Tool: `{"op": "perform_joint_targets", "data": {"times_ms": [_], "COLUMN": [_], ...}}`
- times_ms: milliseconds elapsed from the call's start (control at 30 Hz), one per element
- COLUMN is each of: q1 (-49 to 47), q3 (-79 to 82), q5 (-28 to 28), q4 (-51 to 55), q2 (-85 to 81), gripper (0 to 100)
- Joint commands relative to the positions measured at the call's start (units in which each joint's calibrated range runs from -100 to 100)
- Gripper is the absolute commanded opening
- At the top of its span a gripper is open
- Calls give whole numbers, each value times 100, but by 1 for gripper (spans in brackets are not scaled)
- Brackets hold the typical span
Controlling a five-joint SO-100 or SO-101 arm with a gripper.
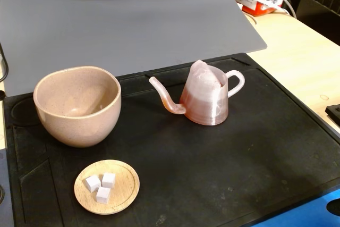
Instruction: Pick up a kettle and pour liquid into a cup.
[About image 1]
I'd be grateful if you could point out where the pink translucent printed kettle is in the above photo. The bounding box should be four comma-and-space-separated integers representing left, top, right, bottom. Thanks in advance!
149, 59, 245, 127

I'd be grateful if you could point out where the beige speckled ceramic cup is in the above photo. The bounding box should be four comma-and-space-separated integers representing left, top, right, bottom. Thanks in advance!
33, 65, 122, 148

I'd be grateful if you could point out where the black silicone work mat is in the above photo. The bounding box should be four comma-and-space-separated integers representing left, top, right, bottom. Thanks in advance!
2, 52, 340, 227

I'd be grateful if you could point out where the grey plastic backdrop sheet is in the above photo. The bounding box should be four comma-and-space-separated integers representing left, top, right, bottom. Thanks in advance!
0, 0, 268, 97

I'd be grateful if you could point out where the small white cube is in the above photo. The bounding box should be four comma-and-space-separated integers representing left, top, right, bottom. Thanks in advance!
96, 186, 112, 204
101, 172, 116, 189
84, 174, 101, 194

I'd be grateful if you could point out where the round wooden coaster plate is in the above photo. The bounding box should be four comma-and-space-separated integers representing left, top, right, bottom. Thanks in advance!
74, 159, 141, 215

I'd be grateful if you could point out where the black keyboard corner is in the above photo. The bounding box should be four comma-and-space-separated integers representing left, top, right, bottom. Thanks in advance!
325, 104, 340, 128

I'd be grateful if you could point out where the blue plastic board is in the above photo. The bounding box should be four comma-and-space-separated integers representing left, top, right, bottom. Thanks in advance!
249, 184, 340, 227

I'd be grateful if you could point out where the grey-blue flat board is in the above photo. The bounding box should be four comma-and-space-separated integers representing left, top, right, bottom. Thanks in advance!
0, 149, 14, 227

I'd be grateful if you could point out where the white round cable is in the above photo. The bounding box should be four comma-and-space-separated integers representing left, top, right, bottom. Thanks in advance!
261, 0, 298, 19

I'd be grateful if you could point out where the thin black cable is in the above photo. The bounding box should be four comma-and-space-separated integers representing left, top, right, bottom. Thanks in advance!
0, 42, 9, 100

